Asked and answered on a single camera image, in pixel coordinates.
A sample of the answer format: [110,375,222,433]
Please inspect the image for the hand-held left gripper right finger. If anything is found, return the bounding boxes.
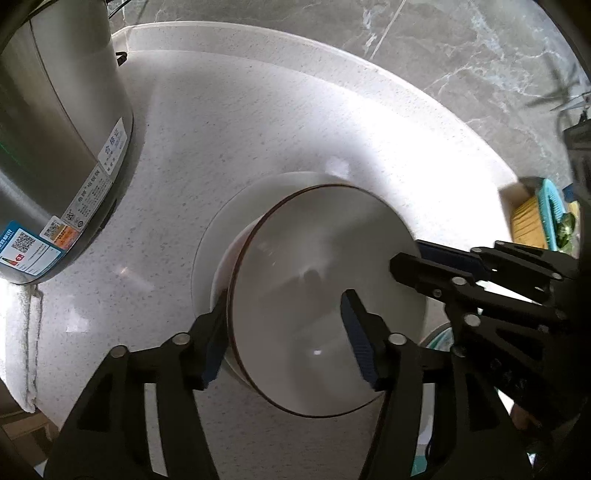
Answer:
[340,288,532,480]

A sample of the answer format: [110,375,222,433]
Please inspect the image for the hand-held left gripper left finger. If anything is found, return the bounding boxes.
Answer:
[44,288,232,480]

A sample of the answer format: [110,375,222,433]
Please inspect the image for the teal floral plate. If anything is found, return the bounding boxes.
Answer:
[413,325,458,480]

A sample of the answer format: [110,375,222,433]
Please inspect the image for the stainless steel cooker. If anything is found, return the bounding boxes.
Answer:
[0,0,136,285]

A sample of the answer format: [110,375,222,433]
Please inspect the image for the green glossy object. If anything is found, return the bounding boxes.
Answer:
[556,215,578,250]

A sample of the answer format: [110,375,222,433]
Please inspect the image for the bundle of wooden chopsticks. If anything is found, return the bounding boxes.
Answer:
[510,194,555,250]

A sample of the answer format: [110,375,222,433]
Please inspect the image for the teal plastic basket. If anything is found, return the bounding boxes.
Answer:
[508,178,573,252]

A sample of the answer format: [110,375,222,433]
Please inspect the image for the dark hanging scissors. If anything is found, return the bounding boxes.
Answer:
[526,85,591,114]

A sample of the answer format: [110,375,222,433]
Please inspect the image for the white bowl with red print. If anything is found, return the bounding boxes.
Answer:
[210,185,428,418]

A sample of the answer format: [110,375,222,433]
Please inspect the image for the white plate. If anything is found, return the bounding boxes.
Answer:
[191,171,419,333]

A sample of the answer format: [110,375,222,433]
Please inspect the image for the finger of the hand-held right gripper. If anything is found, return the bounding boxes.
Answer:
[390,253,570,416]
[416,239,580,303]

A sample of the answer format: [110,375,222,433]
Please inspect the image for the wooden cabinet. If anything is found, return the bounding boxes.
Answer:
[0,392,61,444]

